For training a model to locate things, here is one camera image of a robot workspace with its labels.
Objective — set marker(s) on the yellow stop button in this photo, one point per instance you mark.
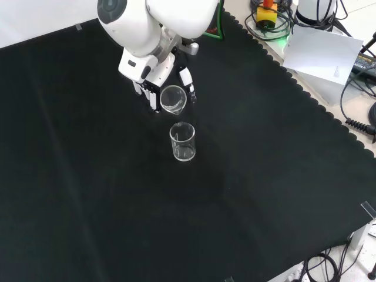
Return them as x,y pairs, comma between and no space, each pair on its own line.
266,16

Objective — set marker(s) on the black bench cloth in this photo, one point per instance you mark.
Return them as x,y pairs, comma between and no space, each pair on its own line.
117,191

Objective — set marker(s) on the black round tripod foot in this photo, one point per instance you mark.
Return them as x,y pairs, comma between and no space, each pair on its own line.
373,113

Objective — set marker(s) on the black box with yellow label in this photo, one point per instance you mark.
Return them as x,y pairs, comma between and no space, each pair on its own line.
365,63

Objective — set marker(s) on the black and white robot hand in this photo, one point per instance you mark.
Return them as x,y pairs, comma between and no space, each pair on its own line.
141,67

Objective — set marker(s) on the grey tape piece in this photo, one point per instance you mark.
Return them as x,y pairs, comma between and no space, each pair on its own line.
79,27

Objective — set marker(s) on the wide glass beaker with scale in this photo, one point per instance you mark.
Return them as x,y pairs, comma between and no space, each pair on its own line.
173,102

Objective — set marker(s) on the clear tape piece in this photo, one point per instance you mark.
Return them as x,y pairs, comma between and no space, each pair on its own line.
229,279
368,209

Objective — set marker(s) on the black tripod leg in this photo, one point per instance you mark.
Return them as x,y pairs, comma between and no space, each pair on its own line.
369,44

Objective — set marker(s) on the tall narrow glass beaker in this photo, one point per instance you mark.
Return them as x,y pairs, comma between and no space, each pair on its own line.
182,147

